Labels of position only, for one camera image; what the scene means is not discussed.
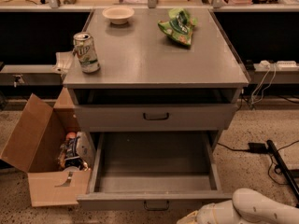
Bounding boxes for white power strip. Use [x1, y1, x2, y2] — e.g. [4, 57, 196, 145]
[277, 61, 299, 71]

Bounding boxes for grey drawer cabinet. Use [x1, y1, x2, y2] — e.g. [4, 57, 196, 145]
[63, 7, 251, 142]

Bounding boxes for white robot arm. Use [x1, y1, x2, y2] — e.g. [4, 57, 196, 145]
[176, 188, 299, 224]

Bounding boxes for snack items in box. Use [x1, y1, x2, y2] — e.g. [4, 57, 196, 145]
[58, 132, 95, 171]

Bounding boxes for black power adapter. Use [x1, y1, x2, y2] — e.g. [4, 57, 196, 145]
[249, 143, 268, 154]

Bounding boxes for black floor stand bar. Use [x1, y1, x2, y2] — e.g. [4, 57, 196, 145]
[266, 140, 299, 203]

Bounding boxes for grey drawer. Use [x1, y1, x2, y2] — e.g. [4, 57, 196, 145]
[75, 104, 236, 132]
[78, 132, 232, 211]

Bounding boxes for grey top drawer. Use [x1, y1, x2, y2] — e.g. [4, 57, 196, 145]
[75, 104, 236, 132]

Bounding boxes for open cardboard box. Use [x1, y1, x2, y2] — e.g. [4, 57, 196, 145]
[1, 89, 93, 207]

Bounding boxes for cream bowl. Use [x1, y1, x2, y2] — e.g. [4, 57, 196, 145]
[102, 7, 135, 25]

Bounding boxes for green chip bag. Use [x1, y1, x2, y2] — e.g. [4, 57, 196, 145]
[158, 8, 198, 47]

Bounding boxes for green soda can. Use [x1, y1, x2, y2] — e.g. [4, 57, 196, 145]
[73, 32, 100, 74]

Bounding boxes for black floor cable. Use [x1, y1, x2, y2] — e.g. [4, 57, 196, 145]
[217, 142, 250, 153]

